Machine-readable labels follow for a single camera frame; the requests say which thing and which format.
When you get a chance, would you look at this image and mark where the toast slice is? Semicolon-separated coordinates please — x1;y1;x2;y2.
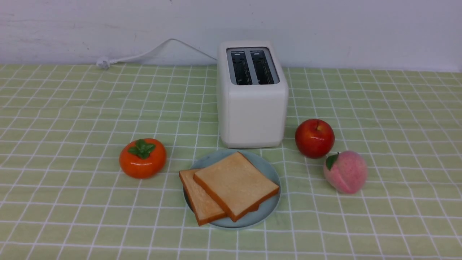
179;169;260;227
193;150;279;222

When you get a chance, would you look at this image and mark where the white toaster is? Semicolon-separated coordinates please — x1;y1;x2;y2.
216;40;289;149

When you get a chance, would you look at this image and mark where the red apple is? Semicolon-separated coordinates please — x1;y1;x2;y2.
295;118;335;159

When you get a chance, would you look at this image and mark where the light blue plate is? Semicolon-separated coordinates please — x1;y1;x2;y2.
183;149;282;229

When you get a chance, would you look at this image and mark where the orange persimmon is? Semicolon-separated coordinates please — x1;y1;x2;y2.
119;138;167;179

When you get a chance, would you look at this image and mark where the pink peach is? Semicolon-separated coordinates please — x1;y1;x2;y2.
323;150;368;194

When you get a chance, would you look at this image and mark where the green checkered tablecloth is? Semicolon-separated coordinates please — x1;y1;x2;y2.
0;64;462;260

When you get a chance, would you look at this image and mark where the white toaster power cord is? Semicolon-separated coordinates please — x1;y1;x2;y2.
96;38;218;70

